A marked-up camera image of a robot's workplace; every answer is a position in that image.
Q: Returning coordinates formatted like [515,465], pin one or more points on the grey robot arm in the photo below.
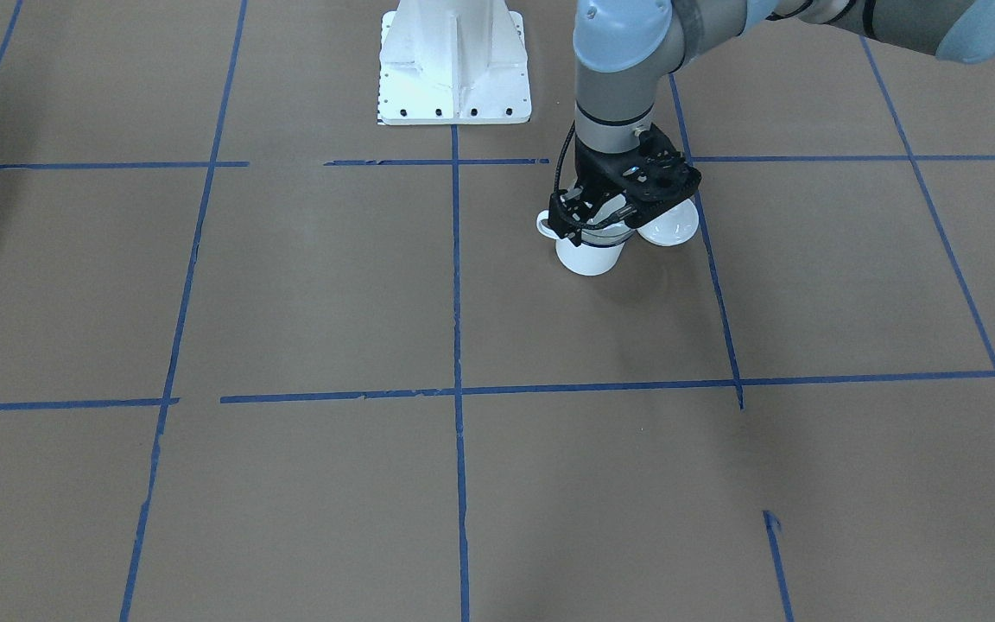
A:
[623,49]

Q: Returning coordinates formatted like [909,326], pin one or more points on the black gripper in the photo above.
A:
[590,174]

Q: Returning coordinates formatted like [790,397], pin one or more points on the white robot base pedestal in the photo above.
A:
[453,62]

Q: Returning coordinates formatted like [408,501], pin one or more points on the white enamel mug blue rim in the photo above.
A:
[597,252]

